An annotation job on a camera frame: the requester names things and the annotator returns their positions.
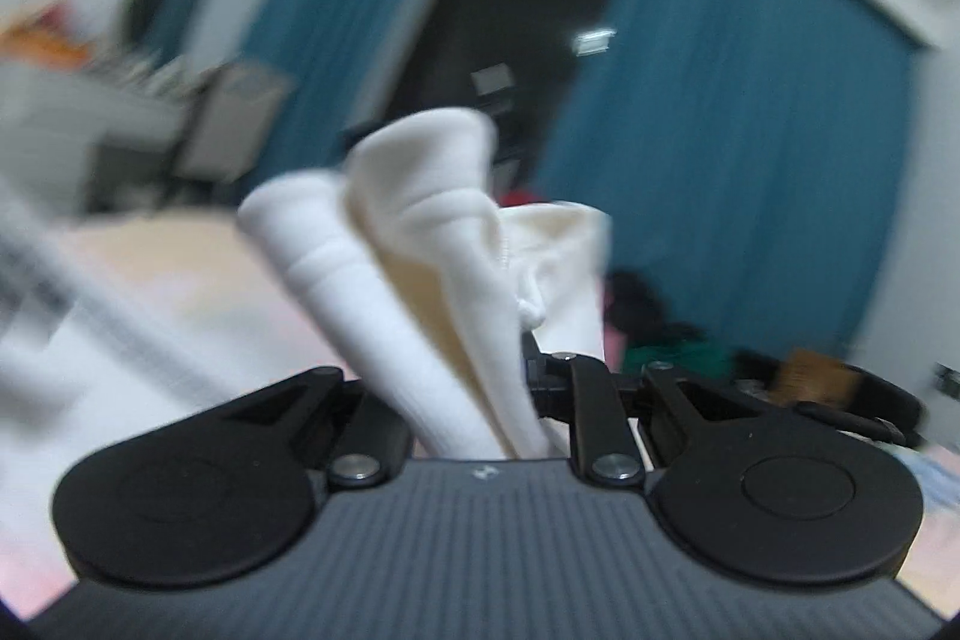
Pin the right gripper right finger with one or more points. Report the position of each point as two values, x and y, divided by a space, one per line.
781 496

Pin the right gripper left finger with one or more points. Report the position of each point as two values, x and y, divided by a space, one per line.
223 492

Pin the white sweatpants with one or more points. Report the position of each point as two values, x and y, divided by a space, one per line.
406 265

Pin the brown paper bag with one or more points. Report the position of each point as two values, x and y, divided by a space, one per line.
809 376

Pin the black sofa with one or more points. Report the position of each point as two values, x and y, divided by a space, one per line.
874 397

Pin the pastel bed duvet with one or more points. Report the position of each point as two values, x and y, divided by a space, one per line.
450 548

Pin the pink garment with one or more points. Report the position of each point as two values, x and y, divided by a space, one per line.
614 347

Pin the black garment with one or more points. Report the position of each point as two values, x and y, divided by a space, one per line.
636 310

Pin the right blue curtain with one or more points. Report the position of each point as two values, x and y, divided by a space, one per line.
749 154

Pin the beige chair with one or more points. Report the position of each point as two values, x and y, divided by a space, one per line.
225 132

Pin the red garment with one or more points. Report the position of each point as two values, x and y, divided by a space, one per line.
519 196

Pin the white desk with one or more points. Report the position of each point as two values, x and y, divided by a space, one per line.
53 120

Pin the black mirror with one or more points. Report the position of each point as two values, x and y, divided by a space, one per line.
156 29

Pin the dark window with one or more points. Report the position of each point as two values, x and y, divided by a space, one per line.
514 60

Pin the wall socket with charger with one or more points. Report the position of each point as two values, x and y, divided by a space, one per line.
947 381

